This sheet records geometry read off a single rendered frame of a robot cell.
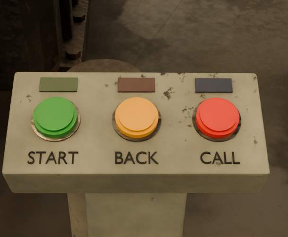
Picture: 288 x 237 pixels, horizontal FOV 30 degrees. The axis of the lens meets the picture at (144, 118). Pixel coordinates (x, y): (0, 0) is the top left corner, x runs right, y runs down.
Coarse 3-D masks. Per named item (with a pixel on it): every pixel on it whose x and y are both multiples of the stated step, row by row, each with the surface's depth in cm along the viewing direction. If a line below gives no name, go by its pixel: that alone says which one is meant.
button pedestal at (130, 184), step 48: (48, 96) 51; (96, 96) 51; (144, 96) 51; (192, 96) 51; (240, 96) 51; (48, 144) 48; (96, 144) 48; (144, 144) 48; (192, 144) 49; (240, 144) 49; (48, 192) 51; (96, 192) 51; (144, 192) 51; (192, 192) 51; (240, 192) 51
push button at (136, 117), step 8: (120, 104) 50; (128, 104) 49; (136, 104) 49; (144, 104) 49; (152, 104) 50; (120, 112) 49; (128, 112) 49; (136, 112) 49; (144, 112) 49; (152, 112) 49; (120, 120) 48; (128, 120) 48; (136, 120) 48; (144, 120) 48; (152, 120) 48; (120, 128) 48; (128, 128) 48; (136, 128) 48; (144, 128) 48; (152, 128) 48; (128, 136) 49; (136, 136) 48; (144, 136) 49
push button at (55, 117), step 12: (36, 108) 49; (48, 108) 49; (60, 108) 49; (72, 108) 49; (36, 120) 48; (48, 120) 48; (60, 120) 48; (72, 120) 49; (48, 132) 48; (60, 132) 48
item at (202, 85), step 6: (198, 78) 52; (204, 78) 52; (210, 78) 52; (216, 78) 52; (222, 78) 52; (228, 78) 52; (198, 84) 52; (204, 84) 52; (210, 84) 52; (216, 84) 52; (222, 84) 52; (228, 84) 52; (198, 90) 51; (204, 90) 51; (210, 90) 51; (216, 90) 51; (222, 90) 51; (228, 90) 51
